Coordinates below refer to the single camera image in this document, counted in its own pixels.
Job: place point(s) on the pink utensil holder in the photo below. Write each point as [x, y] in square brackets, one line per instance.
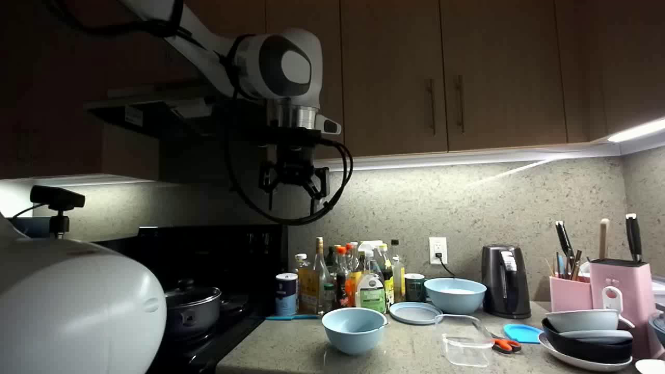
[568, 293]

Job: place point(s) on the range hood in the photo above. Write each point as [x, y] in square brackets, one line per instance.
[162, 110]

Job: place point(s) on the olive oil bottle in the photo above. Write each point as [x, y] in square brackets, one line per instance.
[398, 270]

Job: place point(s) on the amber glass bottle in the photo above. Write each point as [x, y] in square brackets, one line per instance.
[313, 280]

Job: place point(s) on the light blue plate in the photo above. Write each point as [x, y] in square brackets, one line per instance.
[413, 313]

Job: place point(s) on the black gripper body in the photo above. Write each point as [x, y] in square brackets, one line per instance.
[293, 165]

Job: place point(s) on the pink knife block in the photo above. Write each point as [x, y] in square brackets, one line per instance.
[625, 287]

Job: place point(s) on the blue round lid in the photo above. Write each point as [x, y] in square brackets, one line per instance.
[521, 332]

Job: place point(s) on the white wall outlet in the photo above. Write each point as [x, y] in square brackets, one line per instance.
[436, 249]

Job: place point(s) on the black camera on stand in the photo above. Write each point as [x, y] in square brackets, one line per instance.
[61, 201]

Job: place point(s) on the red handled tool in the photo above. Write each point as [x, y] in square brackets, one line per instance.
[472, 332]

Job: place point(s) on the stack of dark bowls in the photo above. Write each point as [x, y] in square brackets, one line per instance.
[589, 334]

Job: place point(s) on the black cooking pot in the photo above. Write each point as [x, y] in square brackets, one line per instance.
[192, 308]

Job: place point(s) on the teal silicone spatula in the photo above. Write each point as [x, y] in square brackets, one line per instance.
[291, 318]

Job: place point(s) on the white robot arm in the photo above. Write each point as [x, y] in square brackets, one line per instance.
[282, 71]

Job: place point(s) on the light blue front bowl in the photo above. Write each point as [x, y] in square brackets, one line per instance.
[354, 330]

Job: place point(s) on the green label spray bottle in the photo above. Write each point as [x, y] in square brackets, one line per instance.
[371, 290]

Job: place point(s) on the under cabinet light strip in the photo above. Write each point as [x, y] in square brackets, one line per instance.
[638, 131]

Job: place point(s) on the black electric kettle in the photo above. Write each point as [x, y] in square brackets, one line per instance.
[504, 274]

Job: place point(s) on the light blue bowl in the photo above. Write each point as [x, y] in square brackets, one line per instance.
[456, 296]
[354, 330]

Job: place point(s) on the blue white salt canister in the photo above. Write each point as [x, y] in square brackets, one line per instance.
[285, 296]

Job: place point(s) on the light blue back bowl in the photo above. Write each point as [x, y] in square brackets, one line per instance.
[456, 296]

